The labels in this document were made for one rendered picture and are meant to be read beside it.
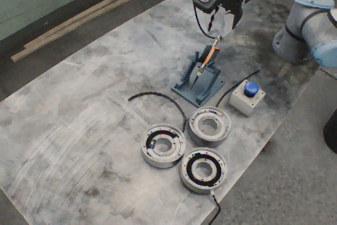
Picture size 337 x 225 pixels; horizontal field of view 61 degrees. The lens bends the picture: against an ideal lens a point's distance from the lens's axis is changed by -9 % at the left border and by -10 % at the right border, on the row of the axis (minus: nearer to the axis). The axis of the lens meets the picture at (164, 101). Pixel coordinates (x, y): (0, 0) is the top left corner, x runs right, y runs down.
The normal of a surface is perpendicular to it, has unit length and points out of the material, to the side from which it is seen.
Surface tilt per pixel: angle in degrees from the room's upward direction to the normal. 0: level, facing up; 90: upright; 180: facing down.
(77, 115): 0
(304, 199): 0
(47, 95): 0
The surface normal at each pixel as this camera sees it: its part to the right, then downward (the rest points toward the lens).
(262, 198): 0.08, -0.61
